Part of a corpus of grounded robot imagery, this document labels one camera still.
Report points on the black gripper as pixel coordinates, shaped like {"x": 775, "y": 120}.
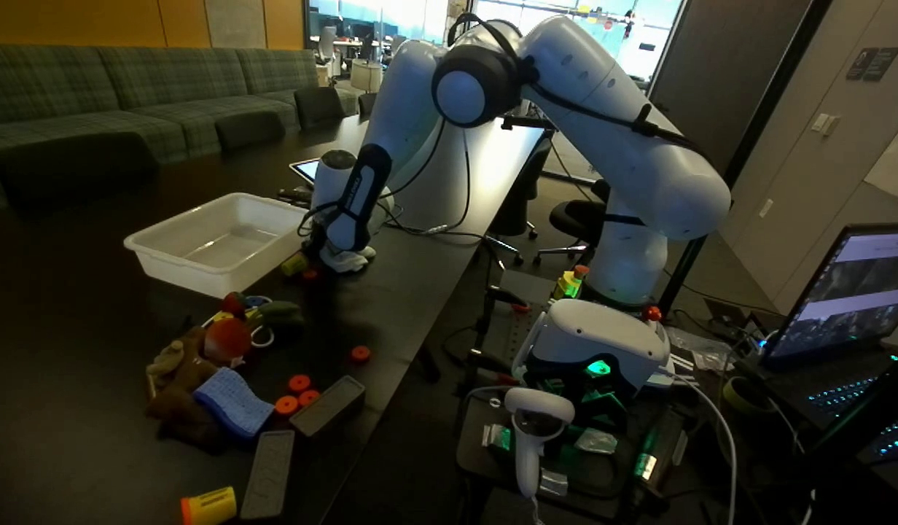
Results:
{"x": 322, "y": 286}

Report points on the red toy disc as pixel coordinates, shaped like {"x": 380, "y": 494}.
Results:
{"x": 310, "y": 397}
{"x": 298, "y": 384}
{"x": 288, "y": 405}
{"x": 361, "y": 354}

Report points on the red plush radish green leaves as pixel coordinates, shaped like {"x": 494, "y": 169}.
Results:
{"x": 225, "y": 340}

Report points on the blue sponge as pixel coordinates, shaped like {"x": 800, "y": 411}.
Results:
{"x": 234, "y": 400}

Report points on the brown plush toy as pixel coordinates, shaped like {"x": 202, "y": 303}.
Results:
{"x": 182, "y": 388}

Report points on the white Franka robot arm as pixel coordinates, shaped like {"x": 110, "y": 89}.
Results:
{"x": 655, "y": 185}

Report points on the white plastic bin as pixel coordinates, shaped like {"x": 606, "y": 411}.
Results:
{"x": 218, "y": 242}

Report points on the dark grey foam block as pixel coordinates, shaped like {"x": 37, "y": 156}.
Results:
{"x": 268, "y": 473}
{"x": 329, "y": 405}

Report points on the small yellow green object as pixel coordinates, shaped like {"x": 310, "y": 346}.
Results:
{"x": 571, "y": 282}

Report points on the yellow toy block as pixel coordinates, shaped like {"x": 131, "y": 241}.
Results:
{"x": 208, "y": 509}

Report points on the white VR controller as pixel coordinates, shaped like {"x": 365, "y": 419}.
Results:
{"x": 537, "y": 427}

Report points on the black office chair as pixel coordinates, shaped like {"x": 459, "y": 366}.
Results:
{"x": 583, "y": 223}

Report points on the green plaid couch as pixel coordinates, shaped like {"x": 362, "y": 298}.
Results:
{"x": 100, "y": 89}

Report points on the bright glass window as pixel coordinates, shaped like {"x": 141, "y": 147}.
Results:
{"x": 655, "y": 31}

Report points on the open laptop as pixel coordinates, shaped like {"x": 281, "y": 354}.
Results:
{"x": 846, "y": 322}

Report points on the white wall outlet plate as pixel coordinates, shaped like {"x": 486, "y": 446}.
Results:
{"x": 823, "y": 124}

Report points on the dark wall sign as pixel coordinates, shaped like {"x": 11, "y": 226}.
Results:
{"x": 873, "y": 61}

